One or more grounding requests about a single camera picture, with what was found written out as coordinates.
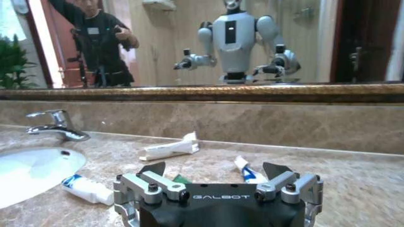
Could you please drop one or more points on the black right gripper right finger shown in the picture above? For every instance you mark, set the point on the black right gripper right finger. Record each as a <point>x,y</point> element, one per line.
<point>292,186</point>

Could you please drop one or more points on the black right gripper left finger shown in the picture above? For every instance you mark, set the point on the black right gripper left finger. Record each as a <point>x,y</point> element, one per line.
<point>151,186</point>

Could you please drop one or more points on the white oval sink basin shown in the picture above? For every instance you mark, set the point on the white oval sink basin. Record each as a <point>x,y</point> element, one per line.
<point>35,172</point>

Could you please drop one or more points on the chrome sink faucet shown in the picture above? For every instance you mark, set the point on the chrome sink faucet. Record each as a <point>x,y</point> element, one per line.
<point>60,123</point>

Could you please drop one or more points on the small green wrapper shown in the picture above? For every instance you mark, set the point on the small green wrapper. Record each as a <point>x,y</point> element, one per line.
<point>182,179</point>

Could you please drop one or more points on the crumpled white blue tube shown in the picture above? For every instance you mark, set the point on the crumpled white blue tube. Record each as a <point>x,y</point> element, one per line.
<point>247,173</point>

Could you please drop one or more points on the white blue toothpaste tube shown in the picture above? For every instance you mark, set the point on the white blue toothpaste tube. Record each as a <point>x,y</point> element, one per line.
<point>86,188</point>

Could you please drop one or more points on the green leafy plant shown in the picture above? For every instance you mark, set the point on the green leafy plant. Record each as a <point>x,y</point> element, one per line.
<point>14,63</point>

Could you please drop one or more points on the brown framed wall mirror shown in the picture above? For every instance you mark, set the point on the brown framed wall mirror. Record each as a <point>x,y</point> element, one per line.
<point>202,92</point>

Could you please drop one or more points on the white wall shelf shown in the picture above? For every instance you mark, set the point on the white wall shelf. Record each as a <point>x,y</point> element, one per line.
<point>159,4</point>

